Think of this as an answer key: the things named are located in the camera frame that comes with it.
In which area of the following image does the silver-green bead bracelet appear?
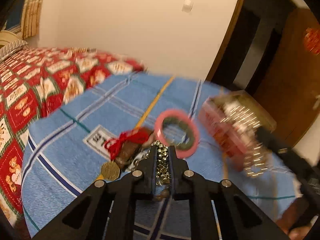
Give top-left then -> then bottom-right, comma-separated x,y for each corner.
150,140 -> 172,186

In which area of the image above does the red tassel coin pendant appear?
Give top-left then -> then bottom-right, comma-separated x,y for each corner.
97,127 -> 153,181

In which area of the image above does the pink bangle bracelet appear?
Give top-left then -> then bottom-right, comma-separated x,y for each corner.
153,109 -> 200,159

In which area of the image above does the white pearl necklace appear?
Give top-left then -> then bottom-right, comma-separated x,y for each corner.
220,101 -> 270,178

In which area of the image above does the pink metal tin box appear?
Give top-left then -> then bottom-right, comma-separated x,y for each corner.
198,90 -> 277,177

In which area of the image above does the blue plaid blanket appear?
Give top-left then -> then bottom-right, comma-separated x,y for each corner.
22,73 -> 296,236

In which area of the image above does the brown wooden door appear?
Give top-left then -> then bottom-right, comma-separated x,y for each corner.
253,8 -> 319,147

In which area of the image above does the red patterned quilt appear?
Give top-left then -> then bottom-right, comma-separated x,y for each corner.
1,47 -> 144,225

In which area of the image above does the striped pillow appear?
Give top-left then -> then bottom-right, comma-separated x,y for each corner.
0,40 -> 28,61

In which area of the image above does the cream wooden headboard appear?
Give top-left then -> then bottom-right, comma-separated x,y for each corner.
0,30 -> 21,47

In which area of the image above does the beige curtain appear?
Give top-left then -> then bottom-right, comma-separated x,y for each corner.
21,0 -> 43,39

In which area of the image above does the window with blue pane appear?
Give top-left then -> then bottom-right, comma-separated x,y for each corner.
4,0 -> 25,34

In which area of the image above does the white wall switch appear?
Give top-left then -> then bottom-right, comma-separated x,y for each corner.
182,0 -> 193,13

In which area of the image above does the brown door frame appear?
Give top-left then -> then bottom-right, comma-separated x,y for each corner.
206,0 -> 244,81

